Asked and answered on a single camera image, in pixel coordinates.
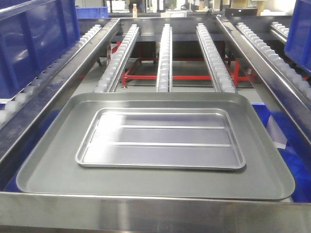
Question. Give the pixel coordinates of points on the distant blue crate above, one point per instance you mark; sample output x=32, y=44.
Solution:
x=92, y=12

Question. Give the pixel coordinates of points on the red metal cart frame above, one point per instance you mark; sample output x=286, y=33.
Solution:
x=187, y=72

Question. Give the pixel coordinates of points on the far left roller rail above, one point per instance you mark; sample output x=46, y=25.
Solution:
x=15, y=104

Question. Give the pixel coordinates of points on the middle white roller rail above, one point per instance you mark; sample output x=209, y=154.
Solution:
x=164, y=80

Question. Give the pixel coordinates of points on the small silver metal tray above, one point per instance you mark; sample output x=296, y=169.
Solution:
x=161, y=138

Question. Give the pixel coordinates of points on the right white roller rail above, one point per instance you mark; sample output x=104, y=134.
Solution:
x=220, y=77

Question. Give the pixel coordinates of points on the white paper label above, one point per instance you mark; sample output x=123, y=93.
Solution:
x=276, y=134

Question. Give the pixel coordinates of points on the blue bin below right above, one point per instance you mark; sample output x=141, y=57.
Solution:
x=302, y=177

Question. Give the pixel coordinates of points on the stainless steel front bar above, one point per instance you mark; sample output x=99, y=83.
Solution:
x=41, y=213

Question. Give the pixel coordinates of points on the blue plastic box right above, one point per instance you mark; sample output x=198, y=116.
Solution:
x=298, y=45

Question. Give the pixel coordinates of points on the blue plastic box left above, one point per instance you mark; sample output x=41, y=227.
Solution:
x=33, y=34

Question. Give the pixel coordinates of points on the orange capped bottle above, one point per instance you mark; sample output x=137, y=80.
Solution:
x=135, y=11

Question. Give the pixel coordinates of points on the large grey serving tray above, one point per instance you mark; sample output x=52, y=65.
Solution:
x=51, y=168

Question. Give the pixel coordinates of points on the blue plastic box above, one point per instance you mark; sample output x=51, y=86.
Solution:
x=33, y=34
x=298, y=45

